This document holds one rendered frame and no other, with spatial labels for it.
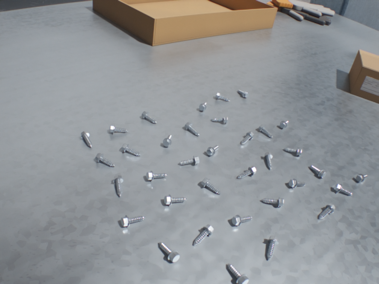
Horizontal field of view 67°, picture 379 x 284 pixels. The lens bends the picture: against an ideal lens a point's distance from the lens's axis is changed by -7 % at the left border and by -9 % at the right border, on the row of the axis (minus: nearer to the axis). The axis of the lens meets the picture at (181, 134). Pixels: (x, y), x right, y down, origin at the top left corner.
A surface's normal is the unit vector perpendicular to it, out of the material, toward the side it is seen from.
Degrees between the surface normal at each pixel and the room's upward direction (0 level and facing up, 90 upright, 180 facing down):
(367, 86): 90
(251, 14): 90
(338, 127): 0
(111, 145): 0
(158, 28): 90
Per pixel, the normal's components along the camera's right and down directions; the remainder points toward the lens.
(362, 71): -0.42, 0.51
